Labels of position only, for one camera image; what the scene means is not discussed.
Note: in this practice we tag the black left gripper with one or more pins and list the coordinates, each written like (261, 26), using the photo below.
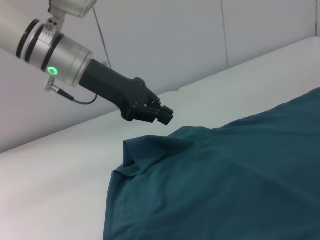
(112, 82)

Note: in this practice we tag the teal blue shirt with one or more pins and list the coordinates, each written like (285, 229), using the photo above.
(212, 180)

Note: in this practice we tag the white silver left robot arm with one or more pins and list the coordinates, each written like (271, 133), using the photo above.
(62, 55)

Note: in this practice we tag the left wrist camera housing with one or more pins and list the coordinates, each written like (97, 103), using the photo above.
(72, 7)

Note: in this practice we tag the silver camera mount bracket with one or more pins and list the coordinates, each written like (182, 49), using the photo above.
(52, 26)

